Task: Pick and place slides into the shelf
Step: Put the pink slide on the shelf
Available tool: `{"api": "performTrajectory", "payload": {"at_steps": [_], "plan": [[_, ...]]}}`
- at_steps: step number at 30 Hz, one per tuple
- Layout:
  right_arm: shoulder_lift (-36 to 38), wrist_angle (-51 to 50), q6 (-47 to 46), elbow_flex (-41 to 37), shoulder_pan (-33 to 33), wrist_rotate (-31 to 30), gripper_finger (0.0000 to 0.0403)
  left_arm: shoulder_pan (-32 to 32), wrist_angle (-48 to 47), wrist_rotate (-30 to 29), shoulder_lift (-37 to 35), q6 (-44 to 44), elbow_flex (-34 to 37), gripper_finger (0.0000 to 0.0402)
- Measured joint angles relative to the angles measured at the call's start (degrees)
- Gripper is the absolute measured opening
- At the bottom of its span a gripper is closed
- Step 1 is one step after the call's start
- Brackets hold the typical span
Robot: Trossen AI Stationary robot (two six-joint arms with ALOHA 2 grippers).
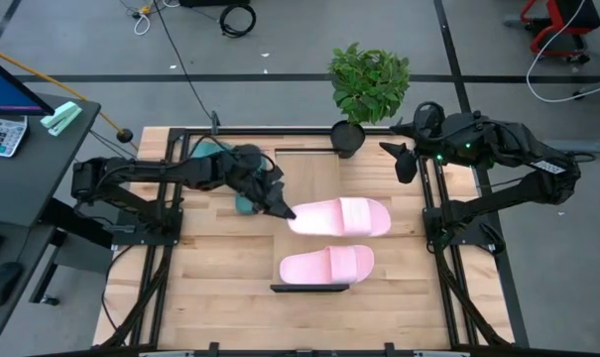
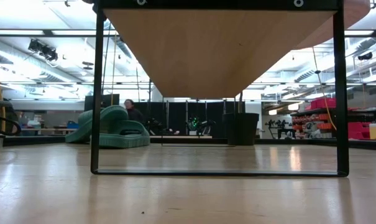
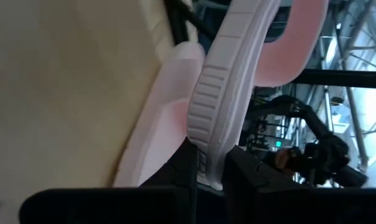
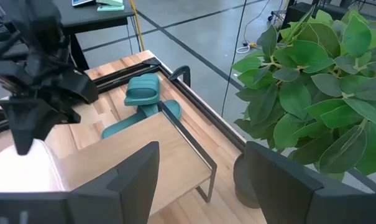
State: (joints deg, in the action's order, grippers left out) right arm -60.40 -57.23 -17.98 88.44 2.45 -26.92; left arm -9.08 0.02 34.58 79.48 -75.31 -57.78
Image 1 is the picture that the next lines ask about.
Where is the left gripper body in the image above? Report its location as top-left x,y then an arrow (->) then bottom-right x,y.
218,143 -> 286,213

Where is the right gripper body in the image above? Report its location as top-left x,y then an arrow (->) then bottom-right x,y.
411,101 -> 480,168

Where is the green slide sandal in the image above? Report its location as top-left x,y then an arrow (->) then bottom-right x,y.
234,193 -> 261,217
188,140 -> 236,161

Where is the wooden shelf with black frame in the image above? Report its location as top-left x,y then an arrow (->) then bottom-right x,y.
269,147 -> 350,294

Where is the pink slide sandal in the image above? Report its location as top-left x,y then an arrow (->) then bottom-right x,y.
287,196 -> 393,238
279,244 -> 376,286

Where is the green plant in black pot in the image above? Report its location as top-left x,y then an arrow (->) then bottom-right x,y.
327,42 -> 411,160

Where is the grey desk foot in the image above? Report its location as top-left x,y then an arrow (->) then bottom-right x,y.
540,73 -> 600,154

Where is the red cart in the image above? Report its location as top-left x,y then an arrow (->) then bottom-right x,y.
502,0 -> 600,64

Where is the mint green stapler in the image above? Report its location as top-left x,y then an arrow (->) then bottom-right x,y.
40,100 -> 83,138

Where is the black desk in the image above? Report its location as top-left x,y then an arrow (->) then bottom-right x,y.
0,93 -> 113,349

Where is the grey desk calculator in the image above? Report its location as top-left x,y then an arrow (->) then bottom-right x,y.
0,114 -> 29,159

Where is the computer monitor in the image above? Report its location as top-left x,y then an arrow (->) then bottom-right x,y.
0,49 -> 56,118

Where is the black computer mouse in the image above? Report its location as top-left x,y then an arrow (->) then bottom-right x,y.
0,261 -> 25,309

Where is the black aluminium table frame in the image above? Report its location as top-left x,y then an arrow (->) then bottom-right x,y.
98,126 -> 530,357

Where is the long white cable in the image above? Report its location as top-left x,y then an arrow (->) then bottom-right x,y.
526,0 -> 600,104

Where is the black floor cable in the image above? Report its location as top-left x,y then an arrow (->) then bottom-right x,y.
152,0 -> 216,125

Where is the coiled black cable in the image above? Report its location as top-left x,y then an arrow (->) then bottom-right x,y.
218,3 -> 258,40

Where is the white cable with yellow plug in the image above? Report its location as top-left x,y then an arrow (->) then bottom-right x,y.
132,0 -> 181,37

